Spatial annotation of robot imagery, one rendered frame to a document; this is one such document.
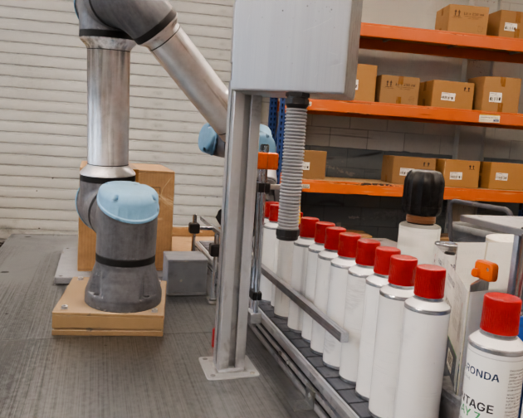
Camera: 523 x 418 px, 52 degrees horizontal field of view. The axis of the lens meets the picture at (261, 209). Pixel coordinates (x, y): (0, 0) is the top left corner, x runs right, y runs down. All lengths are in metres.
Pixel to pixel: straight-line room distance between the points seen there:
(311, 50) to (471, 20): 4.61
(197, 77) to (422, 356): 0.68
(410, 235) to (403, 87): 3.97
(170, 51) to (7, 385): 0.63
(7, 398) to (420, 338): 0.57
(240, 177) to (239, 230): 0.09
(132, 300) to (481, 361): 0.70
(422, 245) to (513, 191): 4.36
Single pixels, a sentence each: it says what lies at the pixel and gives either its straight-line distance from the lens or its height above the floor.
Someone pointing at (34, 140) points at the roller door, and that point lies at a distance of 5.43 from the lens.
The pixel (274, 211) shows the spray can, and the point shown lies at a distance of 1.12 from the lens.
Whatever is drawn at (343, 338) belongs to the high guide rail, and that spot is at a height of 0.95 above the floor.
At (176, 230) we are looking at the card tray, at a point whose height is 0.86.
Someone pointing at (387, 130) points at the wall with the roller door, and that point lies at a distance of 5.79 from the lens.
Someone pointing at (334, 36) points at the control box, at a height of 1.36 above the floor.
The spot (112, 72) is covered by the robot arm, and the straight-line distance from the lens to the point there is 1.16.
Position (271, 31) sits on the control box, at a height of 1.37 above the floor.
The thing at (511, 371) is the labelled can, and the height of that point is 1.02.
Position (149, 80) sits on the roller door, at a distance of 5.29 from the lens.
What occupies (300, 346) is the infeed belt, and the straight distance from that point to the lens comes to 0.93.
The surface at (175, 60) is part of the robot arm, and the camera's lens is 1.08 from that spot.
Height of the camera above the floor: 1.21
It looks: 7 degrees down
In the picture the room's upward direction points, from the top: 4 degrees clockwise
